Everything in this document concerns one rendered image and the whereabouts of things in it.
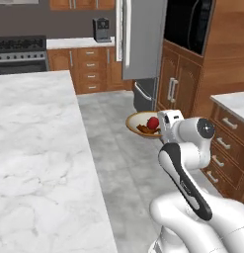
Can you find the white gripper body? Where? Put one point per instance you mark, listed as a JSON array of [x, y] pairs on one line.
[[162, 126]]

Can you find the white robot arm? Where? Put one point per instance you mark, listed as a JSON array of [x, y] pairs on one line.
[[192, 158]]

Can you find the red tomato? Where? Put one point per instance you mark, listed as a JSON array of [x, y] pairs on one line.
[[153, 122]]

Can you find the tan wooden bowl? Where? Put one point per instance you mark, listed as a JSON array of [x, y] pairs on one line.
[[135, 122]]

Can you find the silver fridge freezer drawer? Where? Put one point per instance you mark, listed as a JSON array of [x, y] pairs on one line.
[[149, 89]]

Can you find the silver fridge door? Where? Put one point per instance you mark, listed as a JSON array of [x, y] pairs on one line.
[[145, 39]]

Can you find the wooden cabinet door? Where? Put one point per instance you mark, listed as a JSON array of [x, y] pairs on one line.
[[189, 85], [166, 66]]

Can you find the wooden drawer front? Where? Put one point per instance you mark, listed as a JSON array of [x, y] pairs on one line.
[[240, 130], [237, 150], [225, 186], [230, 169]]

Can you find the wooden base cupboard run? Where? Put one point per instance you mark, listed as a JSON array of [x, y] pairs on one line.
[[90, 69]]

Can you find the grey coffee machine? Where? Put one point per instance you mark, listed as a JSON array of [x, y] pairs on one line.
[[101, 30]]

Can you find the black and silver stove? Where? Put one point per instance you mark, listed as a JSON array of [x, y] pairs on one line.
[[19, 54]]

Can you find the silver range hood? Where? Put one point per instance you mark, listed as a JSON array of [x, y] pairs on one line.
[[15, 1]]

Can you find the black wall oven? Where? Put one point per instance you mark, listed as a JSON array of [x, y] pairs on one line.
[[182, 23]]

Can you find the wooden wall cupboard run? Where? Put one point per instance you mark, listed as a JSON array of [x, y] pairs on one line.
[[82, 4]]

